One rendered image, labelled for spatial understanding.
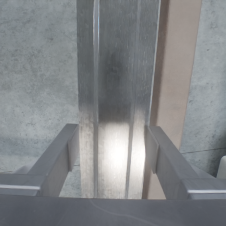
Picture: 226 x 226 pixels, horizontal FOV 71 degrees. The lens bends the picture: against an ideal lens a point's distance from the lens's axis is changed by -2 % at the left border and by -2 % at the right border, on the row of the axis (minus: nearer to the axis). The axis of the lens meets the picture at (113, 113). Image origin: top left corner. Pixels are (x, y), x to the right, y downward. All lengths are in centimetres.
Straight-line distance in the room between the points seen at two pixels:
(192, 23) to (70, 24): 42
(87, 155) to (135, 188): 6
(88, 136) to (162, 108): 21
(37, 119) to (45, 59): 24
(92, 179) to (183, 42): 27
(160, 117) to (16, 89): 55
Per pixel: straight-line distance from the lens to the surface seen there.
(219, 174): 81
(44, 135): 72
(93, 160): 17
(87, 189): 19
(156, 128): 16
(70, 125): 16
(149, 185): 42
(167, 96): 33
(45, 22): 67
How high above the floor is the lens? 61
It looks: 74 degrees down
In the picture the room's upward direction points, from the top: 179 degrees clockwise
